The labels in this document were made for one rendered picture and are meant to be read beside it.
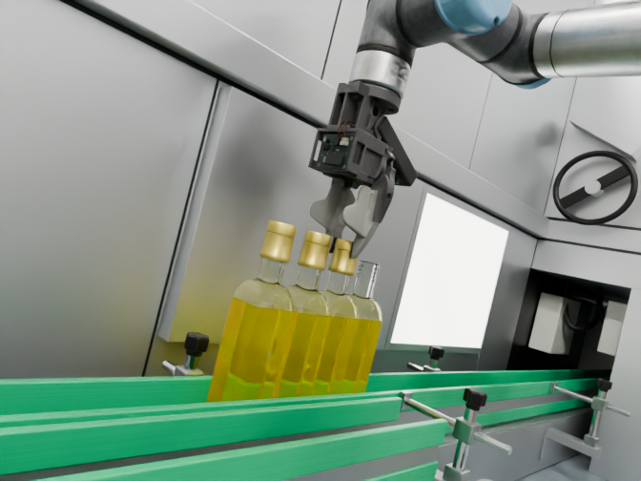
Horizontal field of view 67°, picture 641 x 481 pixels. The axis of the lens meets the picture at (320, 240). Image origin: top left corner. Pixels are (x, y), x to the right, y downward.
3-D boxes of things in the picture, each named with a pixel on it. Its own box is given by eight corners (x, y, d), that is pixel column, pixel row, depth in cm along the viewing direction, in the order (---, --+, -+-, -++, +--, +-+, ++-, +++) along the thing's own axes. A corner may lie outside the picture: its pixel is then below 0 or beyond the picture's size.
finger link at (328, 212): (292, 239, 64) (316, 173, 63) (321, 247, 68) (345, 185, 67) (306, 246, 62) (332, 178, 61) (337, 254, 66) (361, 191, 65)
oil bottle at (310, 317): (268, 441, 64) (307, 283, 64) (296, 461, 60) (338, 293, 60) (234, 446, 60) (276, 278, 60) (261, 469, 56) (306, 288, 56)
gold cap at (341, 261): (340, 271, 67) (347, 240, 67) (359, 277, 65) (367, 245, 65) (322, 268, 65) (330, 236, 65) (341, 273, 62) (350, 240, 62)
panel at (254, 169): (471, 350, 128) (502, 225, 128) (482, 354, 125) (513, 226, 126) (156, 335, 64) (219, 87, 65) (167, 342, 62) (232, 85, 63)
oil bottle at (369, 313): (325, 431, 72) (360, 292, 73) (353, 449, 68) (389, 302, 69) (299, 435, 68) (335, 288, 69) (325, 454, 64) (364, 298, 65)
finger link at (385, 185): (352, 220, 63) (361, 156, 64) (361, 223, 64) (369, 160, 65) (382, 220, 60) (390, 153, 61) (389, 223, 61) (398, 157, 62)
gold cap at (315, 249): (311, 266, 63) (319, 233, 63) (330, 272, 60) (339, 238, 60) (291, 262, 60) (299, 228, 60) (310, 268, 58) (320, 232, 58)
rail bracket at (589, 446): (538, 453, 119) (559, 364, 119) (614, 489, 107) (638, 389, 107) (530, 455, 115) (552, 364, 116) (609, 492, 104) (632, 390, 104)
